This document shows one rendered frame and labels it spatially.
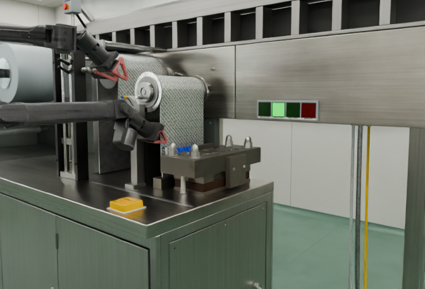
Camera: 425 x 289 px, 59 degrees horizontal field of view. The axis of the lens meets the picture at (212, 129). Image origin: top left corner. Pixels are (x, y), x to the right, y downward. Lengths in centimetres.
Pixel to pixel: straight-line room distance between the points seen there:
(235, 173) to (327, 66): 49
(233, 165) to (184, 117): 27
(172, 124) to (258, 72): 39
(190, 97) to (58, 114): 58
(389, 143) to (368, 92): 242
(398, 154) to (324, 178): 74
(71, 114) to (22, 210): 72
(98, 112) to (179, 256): 48
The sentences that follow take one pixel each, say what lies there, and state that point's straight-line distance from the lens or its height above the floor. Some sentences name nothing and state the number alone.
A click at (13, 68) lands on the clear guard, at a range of 221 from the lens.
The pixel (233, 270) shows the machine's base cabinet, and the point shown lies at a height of 63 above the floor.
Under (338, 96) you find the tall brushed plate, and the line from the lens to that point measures 134.
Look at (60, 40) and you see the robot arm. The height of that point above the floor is 140.
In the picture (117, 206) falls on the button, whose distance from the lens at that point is 116.
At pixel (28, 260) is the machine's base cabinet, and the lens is 175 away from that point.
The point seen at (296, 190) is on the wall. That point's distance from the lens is 412.
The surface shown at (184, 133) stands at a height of 109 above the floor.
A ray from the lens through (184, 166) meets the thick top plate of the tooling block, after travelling 125.
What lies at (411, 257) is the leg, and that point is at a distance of 154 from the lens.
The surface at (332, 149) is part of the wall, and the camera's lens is 388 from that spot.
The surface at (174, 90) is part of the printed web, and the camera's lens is 141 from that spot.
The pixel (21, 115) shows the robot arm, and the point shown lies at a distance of 97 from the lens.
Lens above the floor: 124
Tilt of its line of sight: 5 degrees down
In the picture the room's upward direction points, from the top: straight up
